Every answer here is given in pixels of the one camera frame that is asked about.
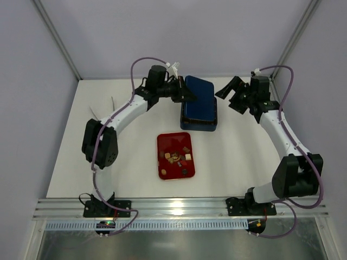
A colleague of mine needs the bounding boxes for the blue tin lid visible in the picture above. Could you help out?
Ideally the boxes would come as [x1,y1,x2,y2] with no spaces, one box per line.
[184,75,214,121]

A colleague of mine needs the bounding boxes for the blue chocolate tin box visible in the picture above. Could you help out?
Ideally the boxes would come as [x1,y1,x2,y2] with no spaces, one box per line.
[180,98,218,132]

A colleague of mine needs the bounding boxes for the metal serving tongs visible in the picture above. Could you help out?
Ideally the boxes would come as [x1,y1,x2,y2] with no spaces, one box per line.
[89,96,115,121]

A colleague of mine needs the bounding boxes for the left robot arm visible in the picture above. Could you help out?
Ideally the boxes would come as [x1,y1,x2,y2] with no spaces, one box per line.
[82,62,197,217]

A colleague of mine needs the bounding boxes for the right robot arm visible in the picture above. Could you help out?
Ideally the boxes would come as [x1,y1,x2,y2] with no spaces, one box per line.
[215,76,324,211]

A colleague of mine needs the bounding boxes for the red lacquer tray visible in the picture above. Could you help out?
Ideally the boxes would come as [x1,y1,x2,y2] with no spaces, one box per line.
[157,132,195,180]

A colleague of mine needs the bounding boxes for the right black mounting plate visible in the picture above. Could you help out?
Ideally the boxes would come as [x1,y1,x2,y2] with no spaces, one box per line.
[226,197,277,217]

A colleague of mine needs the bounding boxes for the black mounting plate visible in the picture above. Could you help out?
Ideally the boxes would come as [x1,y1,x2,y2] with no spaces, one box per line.
[82,199,131,218]
[226,197,277,217]

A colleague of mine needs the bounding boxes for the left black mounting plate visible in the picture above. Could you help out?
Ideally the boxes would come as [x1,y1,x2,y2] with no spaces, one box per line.
[82,199,131,218]

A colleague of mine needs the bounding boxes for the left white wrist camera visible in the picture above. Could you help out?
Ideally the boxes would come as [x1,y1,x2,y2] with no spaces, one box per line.
[165,61,180,79]

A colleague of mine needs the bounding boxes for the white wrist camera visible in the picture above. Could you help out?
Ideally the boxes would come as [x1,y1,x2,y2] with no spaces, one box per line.
[250,68,262,77]
[165,61,180,79]

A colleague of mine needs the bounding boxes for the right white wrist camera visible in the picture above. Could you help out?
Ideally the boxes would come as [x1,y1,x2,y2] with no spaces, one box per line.
[250,68,262,77]

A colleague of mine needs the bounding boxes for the right aluminium side rail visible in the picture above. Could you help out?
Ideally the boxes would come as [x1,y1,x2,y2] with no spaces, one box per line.
[261,75,311,195]

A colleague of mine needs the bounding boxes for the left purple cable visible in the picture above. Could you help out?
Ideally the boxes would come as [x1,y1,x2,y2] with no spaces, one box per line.
[91,56,170,235]

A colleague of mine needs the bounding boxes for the purple cable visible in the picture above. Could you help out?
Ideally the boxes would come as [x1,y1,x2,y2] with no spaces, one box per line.
[254,65,325,238]
[91,56,170,235]

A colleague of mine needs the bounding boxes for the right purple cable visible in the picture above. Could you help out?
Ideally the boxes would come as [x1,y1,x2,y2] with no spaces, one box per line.
[254,65,325,238]

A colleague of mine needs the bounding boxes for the right aluminium corner post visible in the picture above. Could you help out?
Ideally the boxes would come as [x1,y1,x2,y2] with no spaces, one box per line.
[277,0,322,65]

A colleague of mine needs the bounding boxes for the aluminium corner post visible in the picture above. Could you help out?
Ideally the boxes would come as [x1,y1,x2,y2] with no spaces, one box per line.
[277,0,322,65]
[31,0,82,81]

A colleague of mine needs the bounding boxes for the slotted cable duct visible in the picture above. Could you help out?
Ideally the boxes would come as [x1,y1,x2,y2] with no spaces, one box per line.
[45,219,248,232]

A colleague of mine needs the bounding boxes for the left aluminium corner post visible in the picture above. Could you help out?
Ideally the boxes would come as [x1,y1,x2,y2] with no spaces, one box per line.
[31,0,82,81]

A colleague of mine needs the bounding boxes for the aluminium front rail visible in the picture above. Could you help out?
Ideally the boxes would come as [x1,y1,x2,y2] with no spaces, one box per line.
[34,196,329,220]

